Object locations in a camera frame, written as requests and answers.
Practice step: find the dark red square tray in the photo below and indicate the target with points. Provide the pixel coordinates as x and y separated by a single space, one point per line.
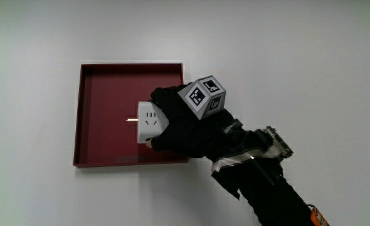
106 103

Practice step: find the orange tag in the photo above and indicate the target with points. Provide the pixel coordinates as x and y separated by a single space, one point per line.
318 218

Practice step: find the white cube socket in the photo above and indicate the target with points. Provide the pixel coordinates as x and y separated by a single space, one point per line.
149 122

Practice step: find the person's right hand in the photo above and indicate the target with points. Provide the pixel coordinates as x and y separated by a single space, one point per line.
185 135

